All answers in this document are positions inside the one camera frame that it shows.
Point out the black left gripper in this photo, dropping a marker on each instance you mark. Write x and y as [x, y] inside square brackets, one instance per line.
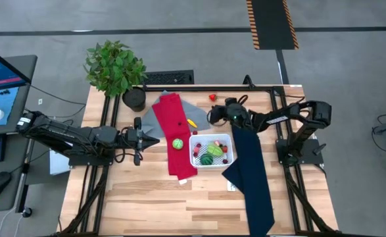
[137, 140]

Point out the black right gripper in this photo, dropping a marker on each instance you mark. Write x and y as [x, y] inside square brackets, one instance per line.
[237, 115]

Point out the red strawberry toy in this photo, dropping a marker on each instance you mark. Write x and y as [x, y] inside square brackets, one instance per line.
[212, 97]

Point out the yellow banana toy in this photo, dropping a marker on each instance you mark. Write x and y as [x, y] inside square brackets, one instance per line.
[192, 123]

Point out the pink peach toy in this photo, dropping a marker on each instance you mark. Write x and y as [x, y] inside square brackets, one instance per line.
[217, 143]

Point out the green cabbage toy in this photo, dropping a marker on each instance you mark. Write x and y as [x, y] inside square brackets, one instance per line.
[178, 143]

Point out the red fruit toy green leaves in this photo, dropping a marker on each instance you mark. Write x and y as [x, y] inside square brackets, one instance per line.
[225, 149]

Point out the light green starfruit toy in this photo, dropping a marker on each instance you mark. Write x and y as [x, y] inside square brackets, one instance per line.
[215, 150]

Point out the dark green watermelon toy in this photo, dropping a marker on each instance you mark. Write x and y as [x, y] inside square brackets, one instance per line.
[206, 159]

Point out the white perforated plastic basket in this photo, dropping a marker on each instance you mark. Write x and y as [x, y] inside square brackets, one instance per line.
[212, 166]

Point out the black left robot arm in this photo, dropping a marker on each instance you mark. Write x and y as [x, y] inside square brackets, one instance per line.
[74, 135]

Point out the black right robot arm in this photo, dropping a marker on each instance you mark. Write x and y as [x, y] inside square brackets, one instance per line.
[298, 115]

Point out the grey cloth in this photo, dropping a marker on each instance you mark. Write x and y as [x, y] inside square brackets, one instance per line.
[199, 113]

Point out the red cloth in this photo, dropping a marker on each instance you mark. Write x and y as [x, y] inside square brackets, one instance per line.
[171, 112]

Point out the white card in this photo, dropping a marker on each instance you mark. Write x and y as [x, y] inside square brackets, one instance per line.
[183, 181]

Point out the navy blue cloth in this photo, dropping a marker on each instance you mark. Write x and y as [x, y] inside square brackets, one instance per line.
[252, 171]

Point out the white paper label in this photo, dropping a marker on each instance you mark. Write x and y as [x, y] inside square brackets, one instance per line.
[231, 186]

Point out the green plant in black pot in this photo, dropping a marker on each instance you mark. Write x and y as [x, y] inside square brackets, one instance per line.
[113, 69]

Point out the black mat with hazard stripes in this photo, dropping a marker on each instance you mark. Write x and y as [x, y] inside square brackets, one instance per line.
[271, 24]

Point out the grey desk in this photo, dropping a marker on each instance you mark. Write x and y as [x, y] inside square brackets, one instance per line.
[15, 164]

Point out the black aluminium table frame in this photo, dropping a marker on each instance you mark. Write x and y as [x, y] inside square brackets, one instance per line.
[112, 108]

